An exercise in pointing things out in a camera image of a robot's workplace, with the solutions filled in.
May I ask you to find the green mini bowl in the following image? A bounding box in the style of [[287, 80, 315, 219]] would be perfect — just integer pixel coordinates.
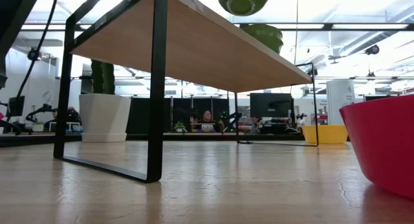
[[257, 36, 285, 55], [215, 0, 274, 17], [240, 24, 283, 41]]

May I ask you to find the yellow mini bowl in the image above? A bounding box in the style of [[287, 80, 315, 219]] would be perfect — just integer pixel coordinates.
[[301, 124, 349, 145]]

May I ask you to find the red mini bowl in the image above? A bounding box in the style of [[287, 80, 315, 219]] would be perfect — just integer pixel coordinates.
[[338, 94, 414, 201]]

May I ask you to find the person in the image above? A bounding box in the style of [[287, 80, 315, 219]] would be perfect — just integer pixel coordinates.
[[198, 109, 217, 133]]

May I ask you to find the small potted plant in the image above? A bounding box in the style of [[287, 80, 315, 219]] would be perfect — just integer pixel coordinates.
[[173, 120, 188, 133]]

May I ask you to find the black computer monitor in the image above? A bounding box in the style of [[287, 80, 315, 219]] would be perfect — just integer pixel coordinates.
[[249, 93, 294, 119]]

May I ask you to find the white planter pot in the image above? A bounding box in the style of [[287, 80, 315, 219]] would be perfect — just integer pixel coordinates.
[[78, 93, 132, 143]]

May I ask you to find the green cactus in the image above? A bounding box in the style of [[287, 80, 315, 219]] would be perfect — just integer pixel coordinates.
[[90, 59, 116, 96]]

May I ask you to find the white cylindrical machine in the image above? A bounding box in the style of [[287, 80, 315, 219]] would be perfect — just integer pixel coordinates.
[[325, 79, 356, 126]]

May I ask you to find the black round ceiling fixture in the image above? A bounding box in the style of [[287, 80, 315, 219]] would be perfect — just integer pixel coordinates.
[[27, 48, 41, 62]]

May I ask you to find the black monitor on stand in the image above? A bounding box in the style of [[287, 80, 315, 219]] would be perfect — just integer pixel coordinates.
[[6, 95, 26, 118]]

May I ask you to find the wooden shelf black metal frame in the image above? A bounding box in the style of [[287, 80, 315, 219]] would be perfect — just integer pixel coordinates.
[[53, 0, 320, 184]]

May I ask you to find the black partition wall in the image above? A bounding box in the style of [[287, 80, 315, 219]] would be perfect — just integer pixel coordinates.
[[126, 96, 231, 135]]

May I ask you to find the black ceiling camera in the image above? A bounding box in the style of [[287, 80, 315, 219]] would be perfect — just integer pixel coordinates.
[[365, 44, 381, 56]]

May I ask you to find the black cable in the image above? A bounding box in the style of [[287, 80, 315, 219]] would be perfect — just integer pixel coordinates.
[[14, 0, 61, 104]]

